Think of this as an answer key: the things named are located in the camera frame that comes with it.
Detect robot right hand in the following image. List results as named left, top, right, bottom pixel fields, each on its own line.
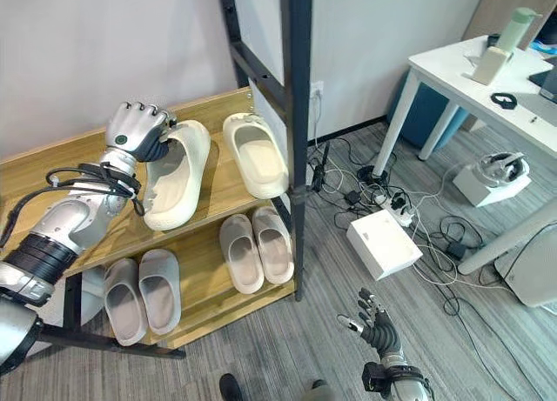
left=337, top=288, right=405, bottom=358

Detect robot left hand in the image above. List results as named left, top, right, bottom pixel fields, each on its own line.
left=105, top=101, right=178, bottom=164

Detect cream foam slipper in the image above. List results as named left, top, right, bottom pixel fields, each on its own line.
left=222, top=111, right=291, bottom=199
left=142, top=119, right=212, bottom=232

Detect white cardboard box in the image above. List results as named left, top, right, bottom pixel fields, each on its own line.
left=346, top=208, right=424, bottom=282

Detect white power strip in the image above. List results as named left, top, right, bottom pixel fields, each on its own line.
left=376, top=191, right=416, bottom=228

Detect beige foam slipper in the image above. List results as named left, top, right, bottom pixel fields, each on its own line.
left=218, top=213, right=265, bottom=295
left=252, top=206, right=296, bottom=286

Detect white floor appliance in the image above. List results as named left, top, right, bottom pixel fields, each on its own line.
left=493, top=221, right=557, bottom=309

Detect robot dark foot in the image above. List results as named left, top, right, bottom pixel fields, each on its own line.
left=218, top=372, right=243, bottom=401

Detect grey foam slipper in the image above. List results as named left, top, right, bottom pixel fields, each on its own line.
left=104, top=257, right=150, bottom=347
left=138, top=249, right=183, bottom=336

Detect white headset box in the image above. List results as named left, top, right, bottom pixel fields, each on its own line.
left=452, top=163, right=533, bottom=209

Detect black handheld device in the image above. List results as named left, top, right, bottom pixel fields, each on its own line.
left=310, top=141, right=332, bottom=192

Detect white VR headset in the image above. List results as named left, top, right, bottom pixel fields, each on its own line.
left=477, top=151, right=532, bottom=185

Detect blue cabinet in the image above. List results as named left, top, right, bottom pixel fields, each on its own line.
left=386, top=67, right=467, bottom=151

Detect black wrist band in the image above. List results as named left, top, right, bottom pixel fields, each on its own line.
left=490, top=91, right=520, bottom=111

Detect white table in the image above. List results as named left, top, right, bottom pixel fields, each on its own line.
left=372, top=34, right=557, bottom=276

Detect cream desktop holder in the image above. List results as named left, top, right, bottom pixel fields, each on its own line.
left=461, top=45, right=514, bottom=86

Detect dark laptop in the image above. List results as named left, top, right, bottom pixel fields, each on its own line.
left=527, top=68, right=557, bottom=101

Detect pale green bottle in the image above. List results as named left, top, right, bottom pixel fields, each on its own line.
left=495, top=7, right=544, bottom=53

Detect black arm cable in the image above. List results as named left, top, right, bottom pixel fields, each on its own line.
left=0, top=160, right=147, bottom=251

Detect white floor cable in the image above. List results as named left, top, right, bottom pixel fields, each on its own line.
left=406, top=155, right=517, bottom=290

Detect wooden shoe rack black frame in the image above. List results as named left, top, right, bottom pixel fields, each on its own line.
left=0, top=0, right=315, bottom=361

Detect long black floor cable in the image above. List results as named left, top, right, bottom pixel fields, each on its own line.
left=438, top=216, right=557, bottom=401

